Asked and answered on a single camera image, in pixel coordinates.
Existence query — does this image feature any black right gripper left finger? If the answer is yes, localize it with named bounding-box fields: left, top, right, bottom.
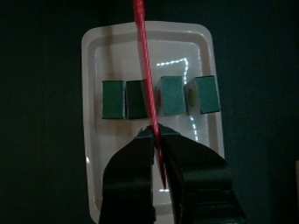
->
left=98, top=126, right=156, bottom=224

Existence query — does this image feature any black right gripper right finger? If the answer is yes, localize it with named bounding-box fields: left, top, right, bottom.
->
left=156, top=123, right=248, bottom=224

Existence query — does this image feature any red toy knife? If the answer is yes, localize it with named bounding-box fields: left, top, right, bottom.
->
left=132, top=0, right=168, bottom=191

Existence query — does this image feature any green toy sushi piece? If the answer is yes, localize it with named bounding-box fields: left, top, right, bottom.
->
left=126, top=78, right=151, bottom=120
left=100, top=80, right=127, bottom=120

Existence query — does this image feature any green sushi piece yellow centre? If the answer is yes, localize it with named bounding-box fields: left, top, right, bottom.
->
left=183, top=74, right=222, bottom=116

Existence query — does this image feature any green sushi piece red centre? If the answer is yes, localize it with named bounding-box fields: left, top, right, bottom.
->
left=154, top=75, right=187, bottom=116

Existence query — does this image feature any white plastic tray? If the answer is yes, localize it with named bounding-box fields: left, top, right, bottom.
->
left=80, top=20, right=226, bottom=224

